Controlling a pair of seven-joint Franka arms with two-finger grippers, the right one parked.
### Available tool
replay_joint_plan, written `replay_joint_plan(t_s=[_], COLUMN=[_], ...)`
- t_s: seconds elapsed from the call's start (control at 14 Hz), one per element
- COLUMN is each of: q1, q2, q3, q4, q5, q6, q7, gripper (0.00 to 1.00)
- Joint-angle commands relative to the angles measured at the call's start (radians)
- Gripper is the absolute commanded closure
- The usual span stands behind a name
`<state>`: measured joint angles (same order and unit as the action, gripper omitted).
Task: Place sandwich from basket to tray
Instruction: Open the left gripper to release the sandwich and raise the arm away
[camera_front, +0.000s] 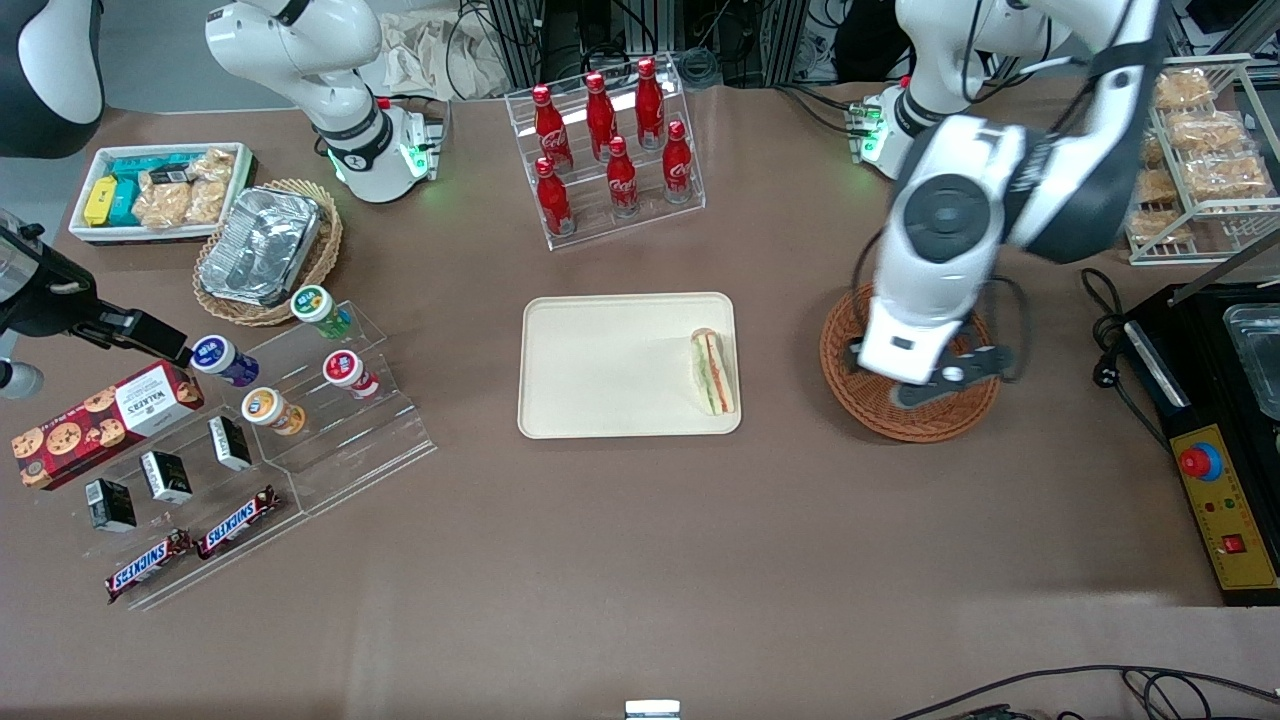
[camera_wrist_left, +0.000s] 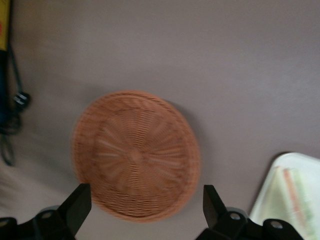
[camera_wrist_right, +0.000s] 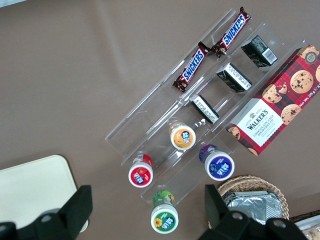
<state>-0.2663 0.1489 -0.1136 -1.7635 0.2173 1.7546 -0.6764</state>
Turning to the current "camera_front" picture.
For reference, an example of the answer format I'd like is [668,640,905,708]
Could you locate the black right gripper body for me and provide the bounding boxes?
[0,226,98,339]

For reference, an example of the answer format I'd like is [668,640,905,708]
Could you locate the triangle sandwich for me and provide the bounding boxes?
[689,327,737,418]

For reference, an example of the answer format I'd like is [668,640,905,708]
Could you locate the brown round wicker basket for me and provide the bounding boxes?
[819,282,1002,443]

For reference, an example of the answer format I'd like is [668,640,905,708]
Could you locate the silver foil tray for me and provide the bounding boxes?
[199,186,324,309]

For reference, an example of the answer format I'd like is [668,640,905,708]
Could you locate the foil container in basket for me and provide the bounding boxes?
[193,178,344,328]

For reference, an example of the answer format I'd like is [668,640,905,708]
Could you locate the cream rectangular tray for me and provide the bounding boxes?
[517,292,743,440]

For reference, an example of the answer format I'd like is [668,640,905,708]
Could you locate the purple yoghurt cup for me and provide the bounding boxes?
[189,334,262,389]

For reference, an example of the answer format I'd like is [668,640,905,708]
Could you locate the red Walkers cookie box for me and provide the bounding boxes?
[11,359,206,492]

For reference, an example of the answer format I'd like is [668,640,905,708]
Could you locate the yellow small box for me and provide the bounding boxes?
[82,175,120,229]

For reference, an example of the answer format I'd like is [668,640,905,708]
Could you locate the white plastic bin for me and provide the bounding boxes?
[67,142,258,247]

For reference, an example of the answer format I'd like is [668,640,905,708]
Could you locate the clear bag of crackers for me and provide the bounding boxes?
[185,149,237,225]
[132,170,194,230]

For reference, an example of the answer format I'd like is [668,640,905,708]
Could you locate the small black carton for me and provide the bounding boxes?
[207,414,254,473]
[138,450,195,507]
[84,477,139,533]

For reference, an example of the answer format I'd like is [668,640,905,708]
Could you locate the orange yoghurt cup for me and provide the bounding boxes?
[240,386,307,437]

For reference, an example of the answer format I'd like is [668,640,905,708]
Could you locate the large teal box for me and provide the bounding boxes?
[107,153,194,187]

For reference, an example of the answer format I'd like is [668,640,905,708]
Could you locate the green lid yoghurt cup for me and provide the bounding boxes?
[289,284,354,340]

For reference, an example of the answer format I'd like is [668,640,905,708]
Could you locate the red yoghurt cup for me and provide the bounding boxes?
[321,349,382,400]

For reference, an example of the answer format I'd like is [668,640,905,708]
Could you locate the Snickers bar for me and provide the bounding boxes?
[195,485,281,561]
[105,528,193,605]

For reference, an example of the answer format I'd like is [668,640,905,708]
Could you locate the clear acrylic bottle rack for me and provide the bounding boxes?
[504,52,708,252]

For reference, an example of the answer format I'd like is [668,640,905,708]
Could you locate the clear acrylic stepped display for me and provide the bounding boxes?
[75,300,439,612]

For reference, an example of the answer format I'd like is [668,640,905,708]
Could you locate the red cola bottle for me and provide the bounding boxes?
[534,156,575,239]
[635,56,667,150]
[605,135,642,217]
[531,84,574,172]
[584,71,620,162]
[661,119,695,205]

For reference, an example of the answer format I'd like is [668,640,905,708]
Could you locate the black machine base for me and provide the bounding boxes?
[1120,283,1280,609]

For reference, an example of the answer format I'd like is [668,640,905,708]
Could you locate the clear metal pan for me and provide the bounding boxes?
[1221,302,1280,422]

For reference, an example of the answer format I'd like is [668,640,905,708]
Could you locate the yellow control box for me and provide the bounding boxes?
[1167,423,1280,594]

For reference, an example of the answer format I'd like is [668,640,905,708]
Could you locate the beige cloth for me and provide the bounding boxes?
[377,8,514,102]

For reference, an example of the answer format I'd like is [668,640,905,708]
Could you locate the black equipment rack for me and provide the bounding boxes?
[455,0,901,93]

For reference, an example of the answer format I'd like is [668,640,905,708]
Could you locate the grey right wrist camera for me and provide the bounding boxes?
[0,360,45,401]

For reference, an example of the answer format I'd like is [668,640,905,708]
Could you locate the black power plug cable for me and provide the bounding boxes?
[1079,266,1173,453]

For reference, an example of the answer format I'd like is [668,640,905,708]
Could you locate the white wire rack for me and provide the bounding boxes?
[1122,52,1280,267]

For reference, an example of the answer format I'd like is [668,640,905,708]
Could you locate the black floor cable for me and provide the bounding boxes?
[888,664,1280,720]

